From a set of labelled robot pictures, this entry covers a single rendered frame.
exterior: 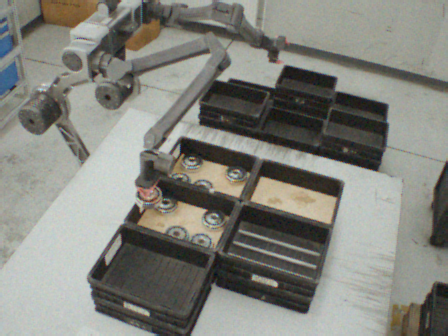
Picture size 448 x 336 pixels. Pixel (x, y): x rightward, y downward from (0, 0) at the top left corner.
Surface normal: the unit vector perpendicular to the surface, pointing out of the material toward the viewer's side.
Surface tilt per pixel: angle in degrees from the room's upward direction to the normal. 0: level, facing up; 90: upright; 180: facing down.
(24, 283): 0
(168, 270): 0
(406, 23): 90
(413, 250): 0
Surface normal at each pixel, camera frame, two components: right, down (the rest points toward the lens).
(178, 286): 0.07, -0.74
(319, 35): -0.32, 0.62
